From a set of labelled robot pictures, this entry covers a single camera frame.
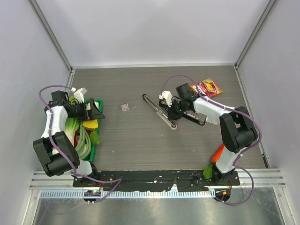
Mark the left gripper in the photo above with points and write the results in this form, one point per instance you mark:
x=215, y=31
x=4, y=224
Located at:
x=94, y=114

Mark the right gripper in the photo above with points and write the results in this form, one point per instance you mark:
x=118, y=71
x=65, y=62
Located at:
x=172, y=115

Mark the red white staple box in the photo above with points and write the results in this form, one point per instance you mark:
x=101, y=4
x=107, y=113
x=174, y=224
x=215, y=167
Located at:
x=125, y=107

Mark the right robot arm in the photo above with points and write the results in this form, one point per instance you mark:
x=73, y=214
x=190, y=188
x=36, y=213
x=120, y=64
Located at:
x=237, y=130

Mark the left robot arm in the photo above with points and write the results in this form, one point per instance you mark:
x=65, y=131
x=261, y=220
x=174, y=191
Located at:
x=54, y=150

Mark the yellow white toy cabbage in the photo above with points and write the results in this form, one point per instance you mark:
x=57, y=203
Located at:
x=90, y=124

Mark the green plastic tray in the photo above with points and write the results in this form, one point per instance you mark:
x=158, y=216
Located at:
x=90, y=155

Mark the green toy leaf sprig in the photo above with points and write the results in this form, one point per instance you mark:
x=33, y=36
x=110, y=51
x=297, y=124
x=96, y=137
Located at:
x=94, y=138

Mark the orange candy bag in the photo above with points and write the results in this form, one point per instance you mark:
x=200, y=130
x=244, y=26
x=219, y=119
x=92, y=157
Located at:
x=207, y=87

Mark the orange toy carrot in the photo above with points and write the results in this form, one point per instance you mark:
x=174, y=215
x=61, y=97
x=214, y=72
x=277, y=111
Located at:
x=215, y=157

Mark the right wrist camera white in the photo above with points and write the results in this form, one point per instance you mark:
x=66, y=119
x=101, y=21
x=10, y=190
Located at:
x=165, y=99

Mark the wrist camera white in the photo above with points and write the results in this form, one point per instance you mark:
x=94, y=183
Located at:
x=78, y=94
x=165, y=99

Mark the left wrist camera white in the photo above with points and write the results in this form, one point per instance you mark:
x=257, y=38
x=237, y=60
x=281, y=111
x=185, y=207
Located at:
x=78, y=94

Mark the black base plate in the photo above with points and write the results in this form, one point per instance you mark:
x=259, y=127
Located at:
x=163, y=180

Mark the white slotted cable duct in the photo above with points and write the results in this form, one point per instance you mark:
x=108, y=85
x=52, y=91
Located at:
x=86, y=194

